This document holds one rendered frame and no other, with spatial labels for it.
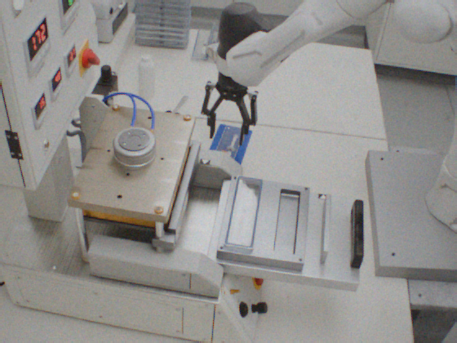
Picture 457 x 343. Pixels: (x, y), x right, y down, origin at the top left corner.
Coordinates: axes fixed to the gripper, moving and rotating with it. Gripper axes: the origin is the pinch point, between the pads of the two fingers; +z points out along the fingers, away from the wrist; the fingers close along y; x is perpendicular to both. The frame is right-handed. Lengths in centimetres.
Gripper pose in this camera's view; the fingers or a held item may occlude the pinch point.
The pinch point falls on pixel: (227, 131)
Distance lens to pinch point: 158.7
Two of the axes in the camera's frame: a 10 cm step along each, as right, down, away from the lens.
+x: 2.5, -6.7, 7.0
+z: -0.7, 7.0, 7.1
